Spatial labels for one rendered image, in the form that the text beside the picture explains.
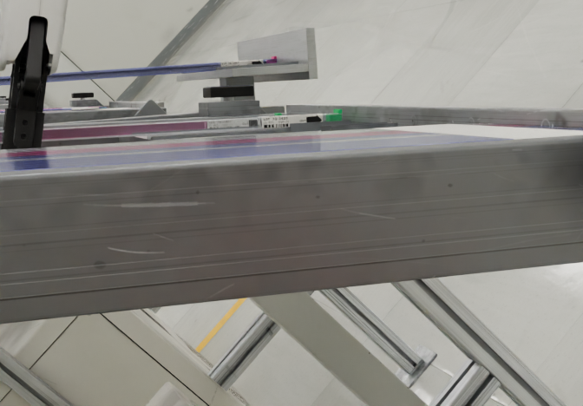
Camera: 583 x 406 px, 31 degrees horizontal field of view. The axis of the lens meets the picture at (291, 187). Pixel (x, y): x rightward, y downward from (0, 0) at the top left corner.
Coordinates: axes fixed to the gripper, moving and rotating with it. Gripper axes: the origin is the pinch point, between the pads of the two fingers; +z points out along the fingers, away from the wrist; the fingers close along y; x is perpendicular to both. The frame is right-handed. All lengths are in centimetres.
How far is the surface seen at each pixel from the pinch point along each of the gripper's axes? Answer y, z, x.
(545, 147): 49, -3, 21
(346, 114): 0.2, -5.3, 29.6
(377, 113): 8.0, -5.4, 29.5
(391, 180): 49, -1, 14
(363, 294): -137, 33, 92
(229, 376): -92, 43, 48
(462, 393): -21, 27, 58
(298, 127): 1.3, -3.4, 24.6
